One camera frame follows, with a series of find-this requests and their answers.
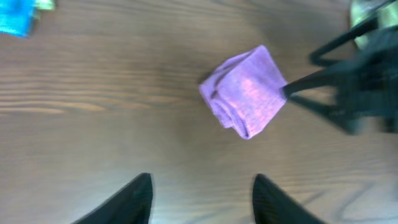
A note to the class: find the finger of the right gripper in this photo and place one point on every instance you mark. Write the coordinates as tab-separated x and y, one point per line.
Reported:
362	28
311	82

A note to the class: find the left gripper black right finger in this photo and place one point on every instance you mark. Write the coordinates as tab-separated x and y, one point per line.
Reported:
271	205

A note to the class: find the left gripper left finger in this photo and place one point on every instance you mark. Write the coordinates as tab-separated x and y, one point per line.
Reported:
130	205

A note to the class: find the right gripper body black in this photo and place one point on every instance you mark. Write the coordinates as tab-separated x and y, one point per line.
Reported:
367	84

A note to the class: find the purple microfiber cloth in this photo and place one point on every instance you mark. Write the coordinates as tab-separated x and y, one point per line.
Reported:
245	91

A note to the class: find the green microfiber cloth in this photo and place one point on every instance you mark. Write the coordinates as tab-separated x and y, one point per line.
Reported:
384	10

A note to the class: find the folded green cloth under blue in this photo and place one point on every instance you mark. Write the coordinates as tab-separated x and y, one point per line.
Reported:
43	5

